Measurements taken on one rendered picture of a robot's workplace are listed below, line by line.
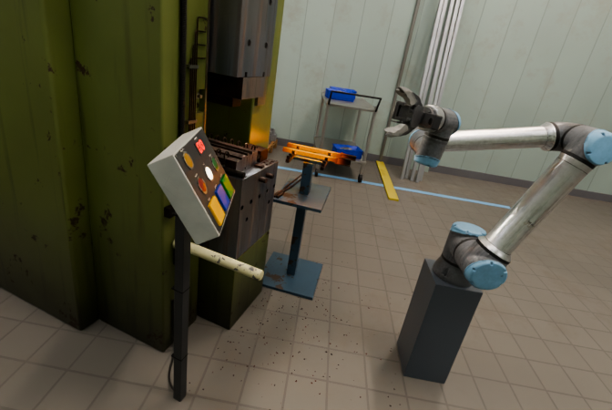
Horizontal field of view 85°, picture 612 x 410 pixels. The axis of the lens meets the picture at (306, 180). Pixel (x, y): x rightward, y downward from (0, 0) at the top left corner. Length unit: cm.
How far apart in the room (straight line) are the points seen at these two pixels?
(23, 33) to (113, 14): 37
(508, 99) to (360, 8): 255
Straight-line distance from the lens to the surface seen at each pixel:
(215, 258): 153
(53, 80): 165
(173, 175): 100
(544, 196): 154
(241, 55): 150
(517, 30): 585
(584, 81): 635
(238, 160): 163
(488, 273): 157
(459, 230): 169
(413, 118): 114
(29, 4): 167
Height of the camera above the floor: 152
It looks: 21 degrees down
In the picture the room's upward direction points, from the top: 9 degrees clockwise
